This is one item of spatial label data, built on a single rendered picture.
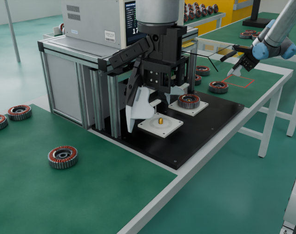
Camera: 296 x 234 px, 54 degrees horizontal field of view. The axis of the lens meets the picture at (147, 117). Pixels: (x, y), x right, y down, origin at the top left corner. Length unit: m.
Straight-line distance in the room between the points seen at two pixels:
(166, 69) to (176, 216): 1.53
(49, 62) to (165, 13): 0.99
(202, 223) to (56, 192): 1.12
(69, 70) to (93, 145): 0.34
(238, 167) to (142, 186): 1.46
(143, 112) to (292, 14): 0.92
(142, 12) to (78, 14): 0.89
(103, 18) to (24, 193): 0.73
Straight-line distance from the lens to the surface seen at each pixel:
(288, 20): 1.34
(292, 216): 0.79
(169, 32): 0.51
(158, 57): 0.54
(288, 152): 2.73
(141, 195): 1.01
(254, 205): 2.14
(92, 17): 1.31
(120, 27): 1.21
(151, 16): 0.50
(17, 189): 1.12
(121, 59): 0.59
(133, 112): 0.55
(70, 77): 1.33
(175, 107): 1.48
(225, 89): 1.74
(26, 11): 8.23
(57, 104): 1.51
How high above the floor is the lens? 1.46
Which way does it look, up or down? 29 degrees down
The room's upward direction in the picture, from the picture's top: straight up
